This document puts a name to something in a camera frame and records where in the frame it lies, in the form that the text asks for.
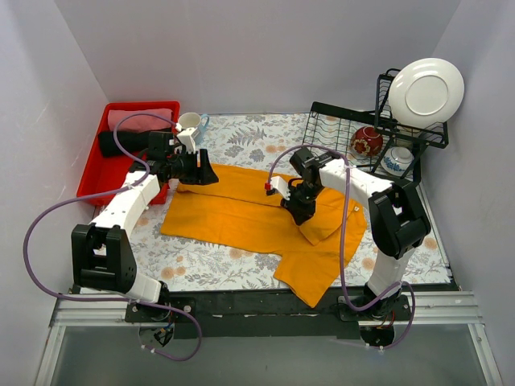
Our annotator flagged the orange t shirt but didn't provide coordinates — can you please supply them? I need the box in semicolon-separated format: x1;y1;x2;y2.
161;165;367;307

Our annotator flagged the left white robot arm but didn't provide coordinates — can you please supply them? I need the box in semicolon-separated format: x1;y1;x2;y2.
71;127;219;322

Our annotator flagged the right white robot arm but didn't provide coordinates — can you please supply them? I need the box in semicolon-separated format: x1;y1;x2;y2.
269;146;431;320

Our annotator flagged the black rolled t shirt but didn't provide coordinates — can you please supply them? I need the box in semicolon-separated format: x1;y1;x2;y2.
97;130;158;158

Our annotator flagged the pink rolled t shirt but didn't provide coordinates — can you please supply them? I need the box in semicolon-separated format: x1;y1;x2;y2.
108;109;172;133

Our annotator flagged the light blue mug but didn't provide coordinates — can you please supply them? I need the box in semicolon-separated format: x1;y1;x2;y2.
176;113;210;145

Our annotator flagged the red plastic bin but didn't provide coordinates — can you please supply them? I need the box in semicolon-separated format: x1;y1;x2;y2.
76;101;180;197

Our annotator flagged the red floral bowl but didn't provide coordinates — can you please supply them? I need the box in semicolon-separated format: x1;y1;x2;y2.
350;126;384;157

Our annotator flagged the white blue floral bowl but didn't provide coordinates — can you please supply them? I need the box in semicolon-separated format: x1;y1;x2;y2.
381;146;414;177

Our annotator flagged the white plate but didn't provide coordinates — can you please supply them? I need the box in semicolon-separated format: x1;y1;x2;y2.
388;58;465;129

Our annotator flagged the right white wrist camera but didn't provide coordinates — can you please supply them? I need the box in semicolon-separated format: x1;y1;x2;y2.
265;176;290;201

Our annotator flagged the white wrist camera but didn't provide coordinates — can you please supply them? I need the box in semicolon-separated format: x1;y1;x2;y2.
265;176;290;201
176;127;200;154

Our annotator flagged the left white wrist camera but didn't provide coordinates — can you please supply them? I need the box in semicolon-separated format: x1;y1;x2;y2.
176;127;200;154

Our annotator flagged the black wire dish rack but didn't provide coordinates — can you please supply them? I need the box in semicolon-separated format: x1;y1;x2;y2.
303;68;449;186

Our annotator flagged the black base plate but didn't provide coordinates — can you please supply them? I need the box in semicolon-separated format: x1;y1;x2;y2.
124;285;414;341

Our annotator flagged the aluminium rail frame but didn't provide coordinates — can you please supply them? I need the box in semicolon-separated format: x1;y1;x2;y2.
36;287;502;385

